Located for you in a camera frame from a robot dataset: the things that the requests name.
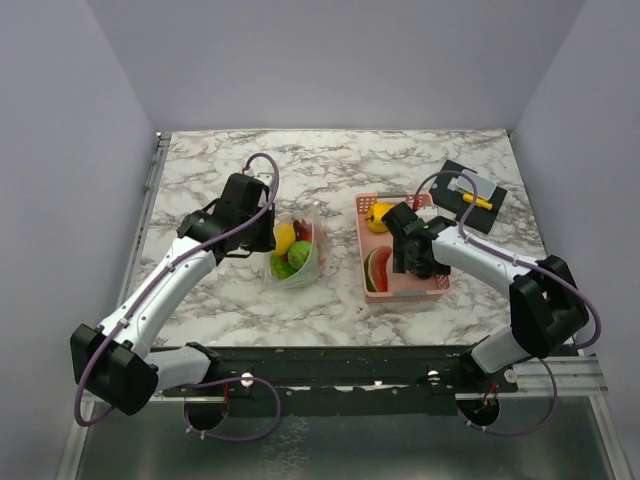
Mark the watermelon slice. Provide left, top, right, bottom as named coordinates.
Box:
left=363, top=245, right=393, bottom=293

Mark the pink plastic basket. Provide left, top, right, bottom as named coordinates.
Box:
left=354, top=192, right=452, bottom=304

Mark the clear zip top bag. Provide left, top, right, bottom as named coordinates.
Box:
left=262, top=204, right=329, bottom=291

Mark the green round fruit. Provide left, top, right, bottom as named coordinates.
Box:
left=287, top=240, right=313, bottom=270

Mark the red cherry bunch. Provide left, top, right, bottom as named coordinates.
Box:
left=293, top=219, right=328, bottom=265

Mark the yellow lemon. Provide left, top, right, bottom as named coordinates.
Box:
left=273, top=223, right=296, bottom=257

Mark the left aluminium frame rail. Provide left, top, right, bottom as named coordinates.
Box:
left=115, top=132, right=172, bottom=309

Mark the black scale board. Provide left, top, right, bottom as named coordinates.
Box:
left=429, top=160, right=507, bottom=234

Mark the green grape bunch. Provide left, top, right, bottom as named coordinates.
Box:
left=270, top=255, right=298, bottom=280

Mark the yellow bell pepper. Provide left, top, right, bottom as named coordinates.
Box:
left=365, top=202, right=394, bottom=234

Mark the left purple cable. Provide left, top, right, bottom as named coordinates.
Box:
left=73, top=153, right=280, bottom=427

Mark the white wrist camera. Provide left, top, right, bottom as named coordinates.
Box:
left=242, top=168, right=276, bottom=189
left=413, top=205, right=440, bottom=223

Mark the black mounting rail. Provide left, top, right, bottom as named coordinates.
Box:
left=163, top=346, right=515, bottom=417

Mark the grey rectangular box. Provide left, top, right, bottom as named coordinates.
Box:
left=449, top=169, right=497, bottom=201

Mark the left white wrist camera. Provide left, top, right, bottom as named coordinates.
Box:
left=242, top=168, right=276, bottom=189

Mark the yellow small tool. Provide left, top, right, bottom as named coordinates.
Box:
left=463, top=193, right=493, bottom=211

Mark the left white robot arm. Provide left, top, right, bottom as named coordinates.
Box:
left=70, top=172, right=279, bottom=415

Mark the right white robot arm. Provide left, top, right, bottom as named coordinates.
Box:
left=382, top=203, right=589, bottom=391

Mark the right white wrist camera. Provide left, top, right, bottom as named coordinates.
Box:
left=413, top=205, right=440, bottom=223

